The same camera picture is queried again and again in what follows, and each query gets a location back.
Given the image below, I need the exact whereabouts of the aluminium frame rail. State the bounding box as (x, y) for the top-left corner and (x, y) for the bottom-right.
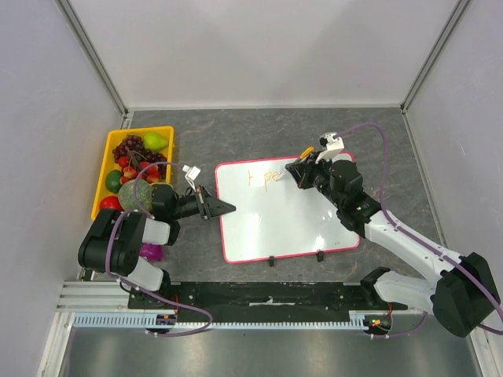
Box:
(54, 280), (134, 313)

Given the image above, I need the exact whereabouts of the green lime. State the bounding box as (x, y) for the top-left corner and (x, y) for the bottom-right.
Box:
(105, 170), (123, 193)

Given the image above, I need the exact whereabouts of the purple snack packet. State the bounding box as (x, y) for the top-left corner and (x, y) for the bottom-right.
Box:
(139, 243), (164, 262)

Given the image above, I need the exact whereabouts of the red cherry cluster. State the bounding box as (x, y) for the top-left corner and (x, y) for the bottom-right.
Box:
(118, 156), (162, 185)

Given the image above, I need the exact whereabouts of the purple grape bunch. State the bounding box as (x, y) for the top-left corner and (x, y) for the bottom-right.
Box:
(112, 134), (167, 165)

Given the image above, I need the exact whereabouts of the pink framed whiteboard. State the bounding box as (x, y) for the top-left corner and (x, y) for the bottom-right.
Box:
(215, 156), (360, 264)

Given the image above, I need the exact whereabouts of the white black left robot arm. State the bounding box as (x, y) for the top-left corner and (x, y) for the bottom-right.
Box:
(78, 185), (237, 309)

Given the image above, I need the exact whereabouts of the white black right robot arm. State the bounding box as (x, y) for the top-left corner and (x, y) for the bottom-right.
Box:
(285, 152), (502, 338)

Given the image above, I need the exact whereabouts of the white slotted cable duct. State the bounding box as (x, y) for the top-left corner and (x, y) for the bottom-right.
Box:
(72, 310), (374, 329)

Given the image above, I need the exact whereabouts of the green pear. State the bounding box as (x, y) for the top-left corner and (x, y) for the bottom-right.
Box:
(143, 132), (169, 151)

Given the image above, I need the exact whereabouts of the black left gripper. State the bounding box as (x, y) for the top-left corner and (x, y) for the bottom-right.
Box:
(171, 185), (235, 220)

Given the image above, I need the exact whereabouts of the red apple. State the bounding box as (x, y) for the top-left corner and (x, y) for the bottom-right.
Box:
(98, 196), (124, 212)

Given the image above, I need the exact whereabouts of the green netted melon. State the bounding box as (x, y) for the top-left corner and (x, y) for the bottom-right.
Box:
(118, 179), (153, 212)

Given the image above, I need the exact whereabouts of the yellow plastic fruit basket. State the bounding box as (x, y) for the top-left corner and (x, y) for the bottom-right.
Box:
(91, 126), (174, 219)

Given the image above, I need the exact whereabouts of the yellow capped marker pen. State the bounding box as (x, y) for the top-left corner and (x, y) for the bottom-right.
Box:
(277, 146), (314, 181)

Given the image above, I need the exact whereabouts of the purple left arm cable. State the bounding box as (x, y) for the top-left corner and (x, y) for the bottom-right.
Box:
(105, 162), (215, 339)

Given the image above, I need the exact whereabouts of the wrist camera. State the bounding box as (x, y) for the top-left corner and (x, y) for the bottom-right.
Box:
(182, 165), (200, 190)
(316, 132), (344, 163)

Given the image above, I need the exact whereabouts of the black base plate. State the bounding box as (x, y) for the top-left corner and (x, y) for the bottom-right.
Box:
(127, 280), (409, 324)

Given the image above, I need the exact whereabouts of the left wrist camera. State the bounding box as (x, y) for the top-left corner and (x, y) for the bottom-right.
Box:
(182, 165), (200, 190)

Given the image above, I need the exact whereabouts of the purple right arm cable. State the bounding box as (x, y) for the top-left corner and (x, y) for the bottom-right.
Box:
(336, 122), (503, 341)

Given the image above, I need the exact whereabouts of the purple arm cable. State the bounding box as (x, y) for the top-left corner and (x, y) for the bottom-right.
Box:
(105, 162), (215, 339)
(336, 122), (503, 341)

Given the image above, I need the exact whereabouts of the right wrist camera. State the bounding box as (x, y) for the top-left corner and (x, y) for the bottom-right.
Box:
(316, 132), (344, 163)

